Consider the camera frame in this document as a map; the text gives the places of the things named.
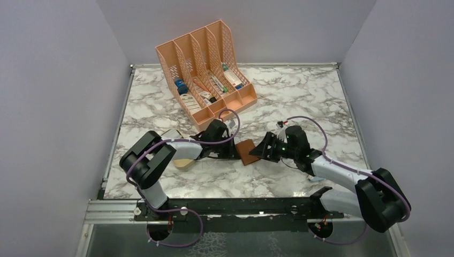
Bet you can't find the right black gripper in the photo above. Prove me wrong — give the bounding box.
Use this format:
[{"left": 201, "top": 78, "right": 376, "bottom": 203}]
[{"left": 249, "top": 132, "right": 298, "bottom": 163}]

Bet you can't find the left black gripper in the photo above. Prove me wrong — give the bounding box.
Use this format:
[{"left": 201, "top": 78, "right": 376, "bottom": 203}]
[{"left": 211, "top": 134, "right": 240, "bottom": 160}]

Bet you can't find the brown leather card holder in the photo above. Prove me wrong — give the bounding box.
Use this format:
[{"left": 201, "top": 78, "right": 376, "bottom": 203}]
[{"left": 236, "top": 139, "right": 260, "bottom": 166}]

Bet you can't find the stack of credit cards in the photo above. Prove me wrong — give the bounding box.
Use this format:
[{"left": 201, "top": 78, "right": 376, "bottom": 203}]
[{"left": 161, "top": 128, "right": 183, "bottom": 139}]

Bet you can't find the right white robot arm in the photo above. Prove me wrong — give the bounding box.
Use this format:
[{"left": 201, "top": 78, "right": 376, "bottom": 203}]
[{"left": 249, "top": 125, "right": 411, "bottom": 233}]

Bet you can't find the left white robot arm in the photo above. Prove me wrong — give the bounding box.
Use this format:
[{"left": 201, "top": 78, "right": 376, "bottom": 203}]
[{"left": 119, "top": 119, "right": 240, "bottom": 220}]

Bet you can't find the tan oval tray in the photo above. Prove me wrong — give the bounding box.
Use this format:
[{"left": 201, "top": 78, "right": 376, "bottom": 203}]
[{"left": 172, "top": 159, "right": 195, "bottom": 170}]

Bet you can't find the small white blue object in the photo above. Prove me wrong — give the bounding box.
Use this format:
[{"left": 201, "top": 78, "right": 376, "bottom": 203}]
[{"left": 307, "top": 176, "right": 324, "bottom": 183}]

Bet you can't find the white labelled box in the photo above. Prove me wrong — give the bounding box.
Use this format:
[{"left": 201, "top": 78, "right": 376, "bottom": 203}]
[{"left": 180, "top": 94, "right": 201, "bottom": 114}]

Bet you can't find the red white box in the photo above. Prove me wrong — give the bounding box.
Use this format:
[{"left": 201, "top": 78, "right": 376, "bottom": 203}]
[{"left": 224, "top": 69, "right": 244, "bottom": 89}]

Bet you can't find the pink plastic file organizer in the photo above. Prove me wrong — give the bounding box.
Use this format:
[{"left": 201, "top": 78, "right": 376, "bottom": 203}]
[{"left": 155, "top": 20, "right": 258, "bottom": 131}]

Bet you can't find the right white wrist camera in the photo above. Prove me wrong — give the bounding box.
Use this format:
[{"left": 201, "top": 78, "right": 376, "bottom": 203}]
[{"left": 277, "top": 126, "right": 287, "bottom": 142}]

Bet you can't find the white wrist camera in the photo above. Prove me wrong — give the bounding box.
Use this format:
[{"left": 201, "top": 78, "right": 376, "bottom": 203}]
[
  {"left": 226, "top": 119, "right": 238, "bottom": 131},
  {"left": 277, "top": 126, "right": 287, "bottom": 142}
]

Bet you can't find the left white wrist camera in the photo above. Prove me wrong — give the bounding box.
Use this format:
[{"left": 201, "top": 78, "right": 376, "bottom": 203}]
[{"left": 226, "top": 119, "right": 238, "bottom": 131}]

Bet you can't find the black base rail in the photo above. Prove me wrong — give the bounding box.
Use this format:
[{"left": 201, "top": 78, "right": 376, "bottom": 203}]
[{"left": 134, "top": 197, "right": 344, "bottom": 233}]

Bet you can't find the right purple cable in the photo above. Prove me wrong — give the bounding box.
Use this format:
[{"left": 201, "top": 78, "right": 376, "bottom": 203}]
[{"left": 283, "top": 116, "right": 412, "bottom": 245}]

